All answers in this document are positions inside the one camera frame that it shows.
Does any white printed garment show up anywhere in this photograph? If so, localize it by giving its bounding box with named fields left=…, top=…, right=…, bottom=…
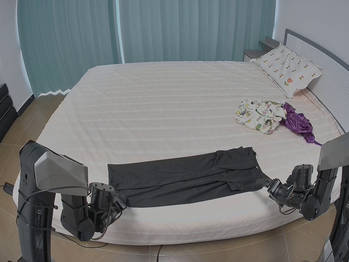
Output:
left=235, top=97, right=288, bottom=135

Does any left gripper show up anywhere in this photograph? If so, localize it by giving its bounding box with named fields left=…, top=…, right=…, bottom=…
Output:
left=110, top=193, right=128, bottom=212

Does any grey bedside table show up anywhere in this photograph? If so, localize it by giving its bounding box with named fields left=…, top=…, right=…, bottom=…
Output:
left=243, top=36, right=281, bottom=63

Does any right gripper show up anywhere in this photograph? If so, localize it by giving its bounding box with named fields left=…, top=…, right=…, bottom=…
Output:
left=267, top=178, right=287, bottom=203

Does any bed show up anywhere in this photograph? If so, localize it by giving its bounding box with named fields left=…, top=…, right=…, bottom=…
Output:
left=15, top=28, right=349, bottom=248

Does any black chest of drawers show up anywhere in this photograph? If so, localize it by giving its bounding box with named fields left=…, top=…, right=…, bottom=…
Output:
left=0, top=83, right=19, bottom=144

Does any purple garment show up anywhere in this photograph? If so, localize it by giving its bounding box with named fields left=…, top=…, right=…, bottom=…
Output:
left=280, top=103, right=324, bottom=147

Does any blue-green curtain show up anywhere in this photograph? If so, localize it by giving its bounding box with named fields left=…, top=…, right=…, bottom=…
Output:
left=17, top=0, right=124, bottom=96
left=116, top=0, right=277, bottom=64

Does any black T-shirt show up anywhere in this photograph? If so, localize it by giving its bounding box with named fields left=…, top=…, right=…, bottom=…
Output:
left=107, top=146, right=269, bottom=209

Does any white printed pillow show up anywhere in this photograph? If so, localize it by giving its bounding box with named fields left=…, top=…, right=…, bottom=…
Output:
left=250, top=43, right=324, bottom=99

